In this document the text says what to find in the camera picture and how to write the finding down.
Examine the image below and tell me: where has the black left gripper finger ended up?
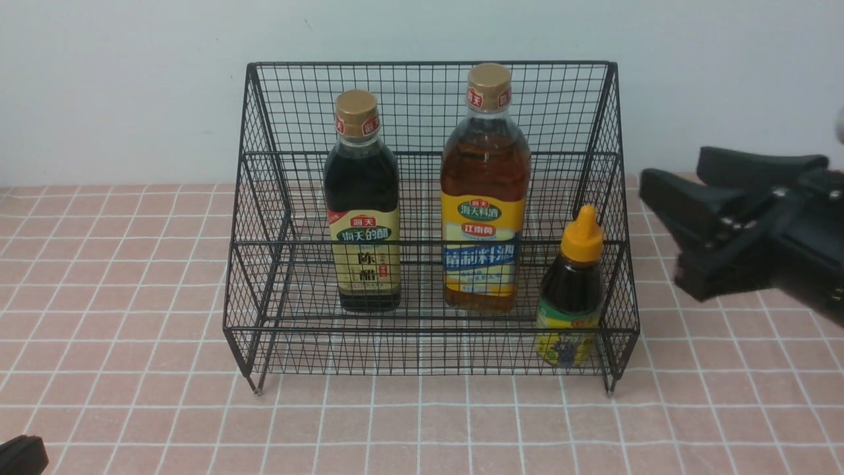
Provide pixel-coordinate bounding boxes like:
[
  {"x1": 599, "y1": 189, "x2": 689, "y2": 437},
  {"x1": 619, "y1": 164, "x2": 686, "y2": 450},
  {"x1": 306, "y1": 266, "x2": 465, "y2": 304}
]
[{"x1": 0, "y1": 435, "x2": 50, "y2": 475}]

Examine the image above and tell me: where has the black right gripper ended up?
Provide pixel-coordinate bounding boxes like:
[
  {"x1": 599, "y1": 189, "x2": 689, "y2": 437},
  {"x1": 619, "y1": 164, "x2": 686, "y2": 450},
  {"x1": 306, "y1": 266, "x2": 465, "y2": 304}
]
[{"x1": 639, "y1": 146, "x2": 842, "y2": 303}]

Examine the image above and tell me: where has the small bottle orange cap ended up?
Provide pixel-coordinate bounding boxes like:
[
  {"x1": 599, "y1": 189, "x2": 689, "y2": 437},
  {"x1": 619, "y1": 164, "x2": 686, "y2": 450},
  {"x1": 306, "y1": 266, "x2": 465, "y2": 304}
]
[{"x1": 534, "y1": 205, "x2": 604, "y2": 369}]

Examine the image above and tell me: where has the amber cooking wine bottle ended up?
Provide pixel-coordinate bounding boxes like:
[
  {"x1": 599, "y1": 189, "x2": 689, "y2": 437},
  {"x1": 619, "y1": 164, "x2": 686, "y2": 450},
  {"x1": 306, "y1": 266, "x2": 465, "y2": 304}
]
[{"x1": 440, "y1": 63, "x2": 531, "y2": 313}]

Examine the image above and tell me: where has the dark vinegar bottle gold cap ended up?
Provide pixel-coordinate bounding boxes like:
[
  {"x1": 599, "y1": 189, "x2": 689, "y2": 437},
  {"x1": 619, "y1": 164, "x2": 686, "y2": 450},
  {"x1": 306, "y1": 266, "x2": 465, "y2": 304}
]
[{"x1": 322, "y1": 89, "x2": 402, "y2": 313}]

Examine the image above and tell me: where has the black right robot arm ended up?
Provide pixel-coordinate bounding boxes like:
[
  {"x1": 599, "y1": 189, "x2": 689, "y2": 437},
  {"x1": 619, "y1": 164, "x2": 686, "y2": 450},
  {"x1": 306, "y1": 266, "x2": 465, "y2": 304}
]
[{"x1": 639, "y1": 146, "x2": 843, "y2": 325}]

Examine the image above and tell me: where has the black wire mesh rack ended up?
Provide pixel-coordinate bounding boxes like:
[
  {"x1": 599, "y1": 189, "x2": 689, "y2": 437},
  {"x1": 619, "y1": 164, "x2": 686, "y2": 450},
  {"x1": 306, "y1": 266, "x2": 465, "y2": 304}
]
[{"x1": 223, "y1": 60, "x2": 641, "y2": 396}]

